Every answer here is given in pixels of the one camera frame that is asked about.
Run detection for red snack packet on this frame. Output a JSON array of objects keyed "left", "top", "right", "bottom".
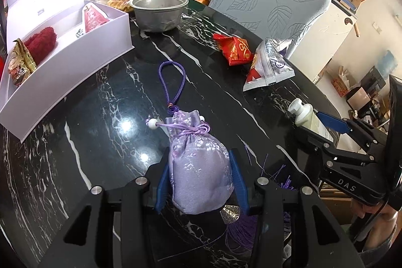
[{"left": 213, "top": 33, "right": 254, "bottom": 66}]

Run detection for pink triangular packet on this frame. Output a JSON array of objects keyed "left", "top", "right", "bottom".
[{"left": 82, "top": 3, "right": 110, "bottom": 33}]

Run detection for cream hand cream tube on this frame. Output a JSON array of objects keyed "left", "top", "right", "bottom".
[{"left": 288, "top": 98, "right": 334, "bottom": 142}]

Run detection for red knitted soft item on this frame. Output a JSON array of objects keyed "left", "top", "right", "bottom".
[{"left": 25, "top": 27, "right": 57, "bottom": 65}]

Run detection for lilac drawstring sachet pouch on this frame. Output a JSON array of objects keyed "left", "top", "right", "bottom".
[{"left": 145, "top": 60, "right": 252, "bottom": 253}]

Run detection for white open gift box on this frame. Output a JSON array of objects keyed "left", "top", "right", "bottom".
[{"left": 1, "top": 0, "right": 133, "bottom": 141}]

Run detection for silver purple chip bag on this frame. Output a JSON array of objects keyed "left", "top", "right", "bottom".
[{"left": 243, "top": 38, "right": 295, "bottom": 92}]

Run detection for brown gold snack packet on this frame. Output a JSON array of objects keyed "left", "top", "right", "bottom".
[{"left": 8, "top": 39, "right": 37, "bottom": 87}]

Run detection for metal bowl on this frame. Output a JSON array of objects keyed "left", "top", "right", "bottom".
[{"left": 129, "top": 0, "right": 189, "bottom": 33}]

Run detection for person's right hand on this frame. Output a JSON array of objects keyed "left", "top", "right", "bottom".
[{"left": 351, "top": 199, "right": 398, "bottom": 250}]

